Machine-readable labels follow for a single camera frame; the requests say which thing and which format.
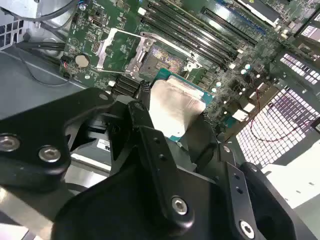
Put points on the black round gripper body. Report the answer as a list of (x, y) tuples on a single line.
[(120, 212)]

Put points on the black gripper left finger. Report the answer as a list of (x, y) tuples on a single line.
[(32, 125)]

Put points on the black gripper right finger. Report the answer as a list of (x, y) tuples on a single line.
[(240, 195)]

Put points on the silver-topped green CPU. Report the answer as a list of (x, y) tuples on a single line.
[(175, 105)]

